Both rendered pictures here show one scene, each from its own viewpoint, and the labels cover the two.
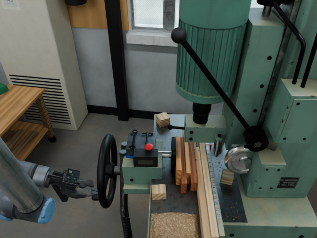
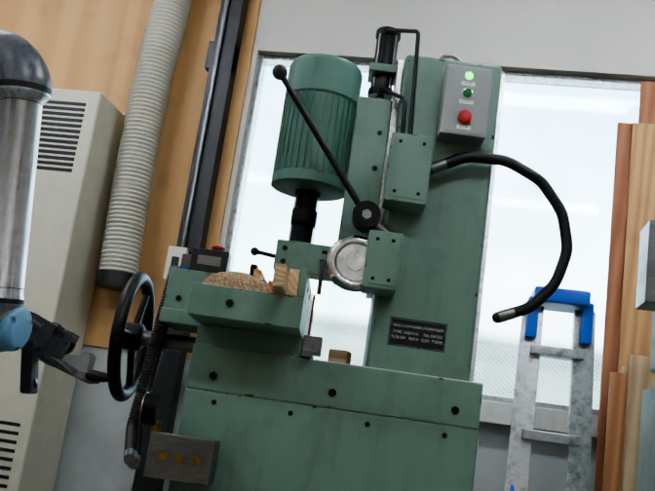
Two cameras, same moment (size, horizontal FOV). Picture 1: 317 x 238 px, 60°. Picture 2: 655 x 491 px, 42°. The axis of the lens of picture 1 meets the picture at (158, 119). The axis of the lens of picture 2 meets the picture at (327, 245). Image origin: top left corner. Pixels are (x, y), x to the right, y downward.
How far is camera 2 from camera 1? 156 cm
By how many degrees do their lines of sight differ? 51
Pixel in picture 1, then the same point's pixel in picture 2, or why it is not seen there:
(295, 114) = (401, 155)
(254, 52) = (363, 125)
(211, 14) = (315, 75)
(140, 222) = not seen: outside the picture
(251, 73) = (361, 150)
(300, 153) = (437, 269)
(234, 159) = (340, 256)
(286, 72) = not seen: hidden behind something
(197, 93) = (295, 164)
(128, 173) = (176, 282)
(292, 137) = (403, 189)
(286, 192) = (433, 363)
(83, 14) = not seen: hidden behind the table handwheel
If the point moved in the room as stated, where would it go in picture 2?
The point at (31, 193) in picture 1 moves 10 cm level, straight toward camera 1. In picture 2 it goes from (21, 264) to (38, 261)
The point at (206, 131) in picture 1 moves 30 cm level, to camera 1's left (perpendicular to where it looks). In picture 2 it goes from (306, 248) to (173, 230)
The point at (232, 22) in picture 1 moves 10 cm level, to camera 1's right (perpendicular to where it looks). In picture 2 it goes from (336, 87) to (380, 93)
